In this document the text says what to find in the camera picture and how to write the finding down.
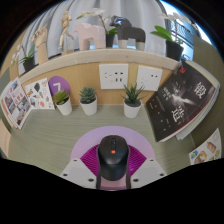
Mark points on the grey curtain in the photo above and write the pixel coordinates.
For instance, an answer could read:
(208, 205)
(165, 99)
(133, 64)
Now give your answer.
(140, 10)

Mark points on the black horse figure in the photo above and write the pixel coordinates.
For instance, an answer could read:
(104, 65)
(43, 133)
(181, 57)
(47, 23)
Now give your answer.
(130, 33)

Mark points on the illustrated white card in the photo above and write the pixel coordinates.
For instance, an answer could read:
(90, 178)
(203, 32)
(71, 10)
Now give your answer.
(208, 150)

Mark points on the pink horse figure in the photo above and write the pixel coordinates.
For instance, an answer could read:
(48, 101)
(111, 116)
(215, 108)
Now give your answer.
(90, 33)

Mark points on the wooden artist mannequin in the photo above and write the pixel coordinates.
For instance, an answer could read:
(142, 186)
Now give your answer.
(66, 28)

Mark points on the black computer mouse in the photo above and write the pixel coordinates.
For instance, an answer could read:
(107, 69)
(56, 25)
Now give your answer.
(112, 158)

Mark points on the black cover book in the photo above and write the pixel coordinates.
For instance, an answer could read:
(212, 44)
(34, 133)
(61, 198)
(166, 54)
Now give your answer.
(180, 103)

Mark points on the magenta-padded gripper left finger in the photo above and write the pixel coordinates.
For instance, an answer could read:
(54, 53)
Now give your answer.
(78, 171)

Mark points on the white sticker card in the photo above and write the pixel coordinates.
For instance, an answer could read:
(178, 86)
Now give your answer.
(40, 93)

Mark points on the white orchid in black pot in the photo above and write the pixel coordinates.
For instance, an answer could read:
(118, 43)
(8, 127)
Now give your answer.
(110, 39)
(29, 64)
(174, 50)

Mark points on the white wall socket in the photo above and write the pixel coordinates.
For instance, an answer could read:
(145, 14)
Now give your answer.
(149, 78)
(113, 76)

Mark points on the purple mouse pad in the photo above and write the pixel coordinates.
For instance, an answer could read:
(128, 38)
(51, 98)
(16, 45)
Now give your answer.
(86, 138)

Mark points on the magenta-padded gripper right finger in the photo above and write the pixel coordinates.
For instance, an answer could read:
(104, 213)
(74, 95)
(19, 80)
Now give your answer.
(148, 171)

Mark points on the photo cover book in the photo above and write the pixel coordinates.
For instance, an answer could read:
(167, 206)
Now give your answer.
(16, 103)

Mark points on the spiky succulent in white pot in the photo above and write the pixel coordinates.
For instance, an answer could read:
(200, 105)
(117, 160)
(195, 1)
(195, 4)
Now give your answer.
(132, 109)

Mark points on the small succulent in white pot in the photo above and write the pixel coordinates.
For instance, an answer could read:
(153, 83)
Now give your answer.
(89, 106)
(64, 106)

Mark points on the dark framed window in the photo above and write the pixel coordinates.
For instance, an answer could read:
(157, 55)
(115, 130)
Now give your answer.
(180, 16)

